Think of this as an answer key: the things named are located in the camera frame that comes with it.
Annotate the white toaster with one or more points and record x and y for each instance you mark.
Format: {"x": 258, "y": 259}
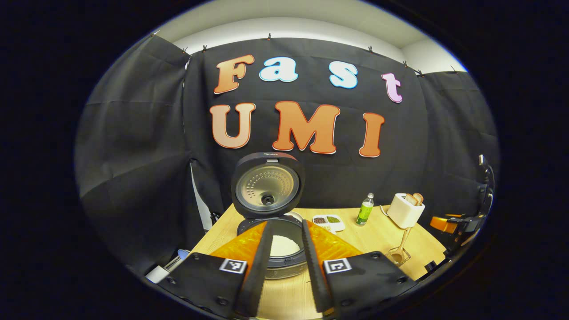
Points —
{"x": 402, "y": 213}

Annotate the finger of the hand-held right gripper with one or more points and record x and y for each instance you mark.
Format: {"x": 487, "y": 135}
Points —
{"x": 444, "y": 224}

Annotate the white rice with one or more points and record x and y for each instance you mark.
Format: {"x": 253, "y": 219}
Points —
{"x": 283, "y": 245}

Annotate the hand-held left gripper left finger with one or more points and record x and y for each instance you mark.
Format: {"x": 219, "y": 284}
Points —
{"x": 260, "y": 271}

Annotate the black tripod stand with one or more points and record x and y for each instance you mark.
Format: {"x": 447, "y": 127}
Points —
{"x": 214, "y": 218}

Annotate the small round white plate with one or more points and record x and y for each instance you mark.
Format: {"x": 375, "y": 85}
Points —
{"x": 298, "y": 216}

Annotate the green drink bottle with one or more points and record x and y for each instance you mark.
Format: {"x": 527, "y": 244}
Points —
{"x": 364, "y": 213}

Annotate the black rice cooker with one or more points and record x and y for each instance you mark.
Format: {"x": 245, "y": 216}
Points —
{"x": 266, "y": 186}

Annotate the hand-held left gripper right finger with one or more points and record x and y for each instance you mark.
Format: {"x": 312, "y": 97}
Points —
{"x": 313, "y": 271}

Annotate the wooden spoon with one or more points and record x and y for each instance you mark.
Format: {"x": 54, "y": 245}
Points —
{"x": 403, "y": 242}

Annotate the toasted bread slice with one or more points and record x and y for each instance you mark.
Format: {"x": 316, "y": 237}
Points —
{"x": 419, "y": 198}
{"x": 411, "y": 200}

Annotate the white divided bean dish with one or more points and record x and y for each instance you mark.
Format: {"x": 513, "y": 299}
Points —
{"x": 329, "y": 221}

